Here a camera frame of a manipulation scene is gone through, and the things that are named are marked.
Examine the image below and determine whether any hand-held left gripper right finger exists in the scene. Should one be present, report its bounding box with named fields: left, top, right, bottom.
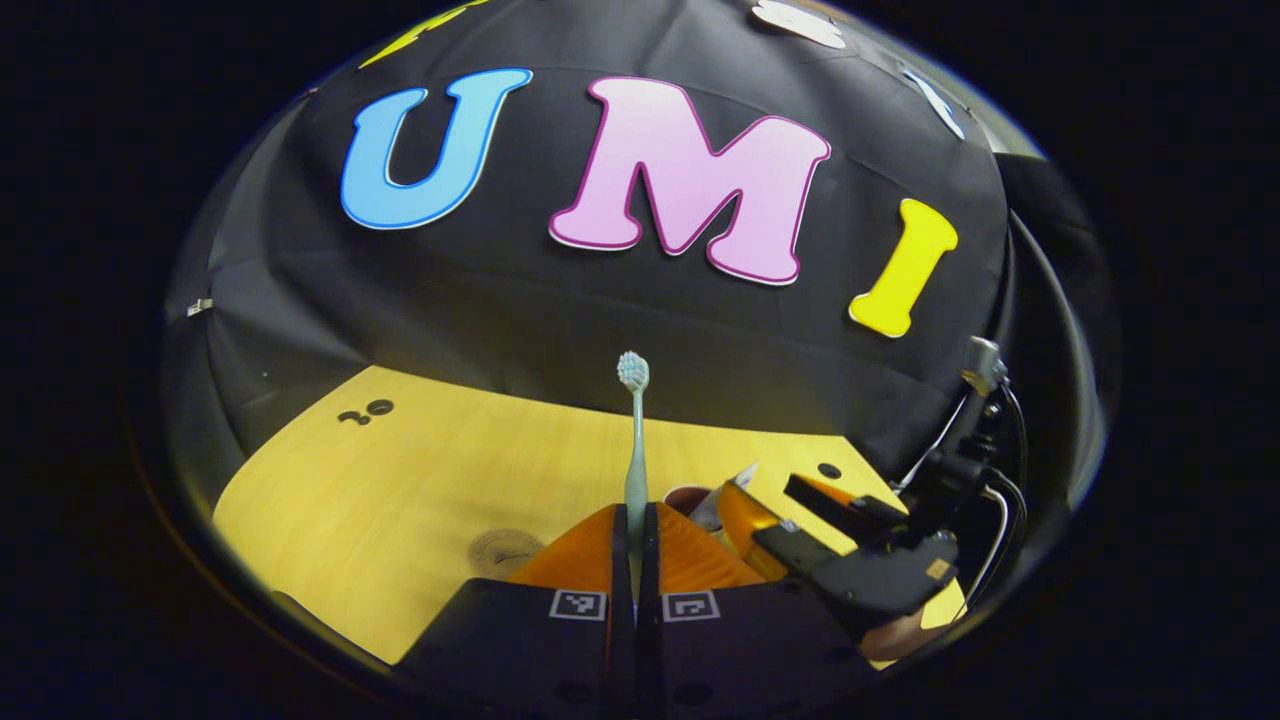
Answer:
left=638, top=503, right=886, bottom=706

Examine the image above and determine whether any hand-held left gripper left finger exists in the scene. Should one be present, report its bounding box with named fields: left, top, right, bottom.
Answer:
left=398, top=504, right=635, bottom=706

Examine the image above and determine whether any black backdrop cloth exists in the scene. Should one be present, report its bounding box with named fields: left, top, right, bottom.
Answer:
left=165, top=0, right=1111, bottom=521

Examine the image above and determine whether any white toothpaste tube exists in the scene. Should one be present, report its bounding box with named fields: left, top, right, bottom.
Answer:
left=690, top=461, right=761, bottom=533

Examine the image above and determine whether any pale green toothbrush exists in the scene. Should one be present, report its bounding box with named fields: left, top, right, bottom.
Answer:
left=616, top=350, right=652, bottom=601

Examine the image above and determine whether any round cork coaster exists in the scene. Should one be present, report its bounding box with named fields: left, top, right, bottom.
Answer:
left=467, top=527, right=547, bottom=580

